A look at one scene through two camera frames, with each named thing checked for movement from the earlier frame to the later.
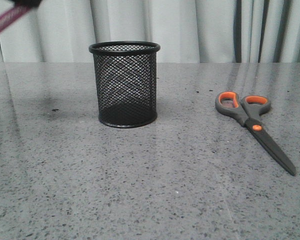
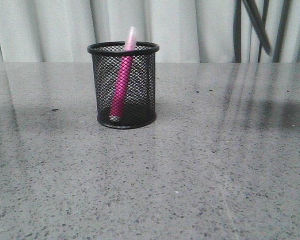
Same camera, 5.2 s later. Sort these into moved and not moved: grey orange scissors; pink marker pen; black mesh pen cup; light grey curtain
Moved: grey orange scissors; pink marker pen
Not moved: light grey curtain; black mesh pen cup
